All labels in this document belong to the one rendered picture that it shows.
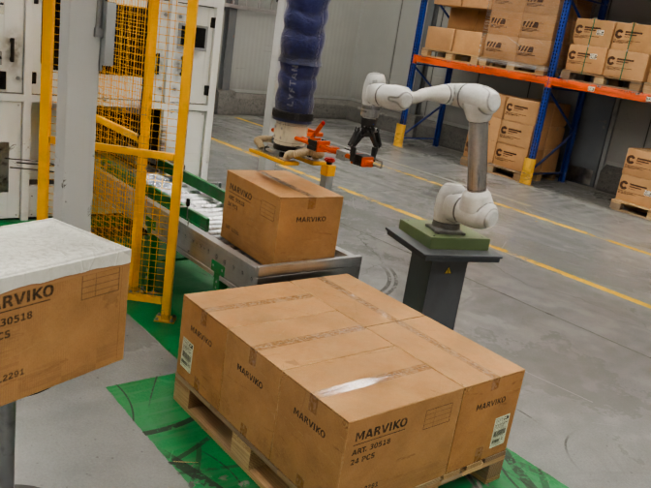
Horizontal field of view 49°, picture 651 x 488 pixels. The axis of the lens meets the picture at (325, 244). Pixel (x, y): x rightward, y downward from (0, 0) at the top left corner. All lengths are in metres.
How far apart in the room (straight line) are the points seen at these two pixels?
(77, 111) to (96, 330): 1.58
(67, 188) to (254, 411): 1.56
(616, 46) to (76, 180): 8.39
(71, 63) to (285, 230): 1.32
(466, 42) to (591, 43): 2.15
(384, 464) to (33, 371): 1.26
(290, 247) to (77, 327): 1.66
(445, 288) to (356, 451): 1.69
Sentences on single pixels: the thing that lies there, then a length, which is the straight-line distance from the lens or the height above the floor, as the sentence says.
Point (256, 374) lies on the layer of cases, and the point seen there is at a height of 0.45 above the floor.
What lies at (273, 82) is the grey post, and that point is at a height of 1.25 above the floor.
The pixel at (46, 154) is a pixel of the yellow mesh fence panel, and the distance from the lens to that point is 4.29.
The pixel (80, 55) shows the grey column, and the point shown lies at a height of 1.50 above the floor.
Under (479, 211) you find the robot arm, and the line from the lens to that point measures 3.82.
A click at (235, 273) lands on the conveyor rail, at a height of 0.50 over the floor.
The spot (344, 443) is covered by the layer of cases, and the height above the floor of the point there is 0.46.
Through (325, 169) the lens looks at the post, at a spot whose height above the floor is 0.97.
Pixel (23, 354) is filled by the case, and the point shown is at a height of 0.76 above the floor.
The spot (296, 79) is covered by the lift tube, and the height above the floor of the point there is 1.52.
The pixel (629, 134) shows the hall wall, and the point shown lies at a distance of 12.06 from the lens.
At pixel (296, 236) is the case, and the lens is 3.77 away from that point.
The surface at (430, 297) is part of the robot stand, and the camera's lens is 4.06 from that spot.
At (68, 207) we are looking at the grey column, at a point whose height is 0.75.
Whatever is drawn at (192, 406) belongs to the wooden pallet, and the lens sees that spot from 3.48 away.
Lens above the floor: 1.79
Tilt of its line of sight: 17 degrees down
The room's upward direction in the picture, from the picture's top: 9 degrees clockwise
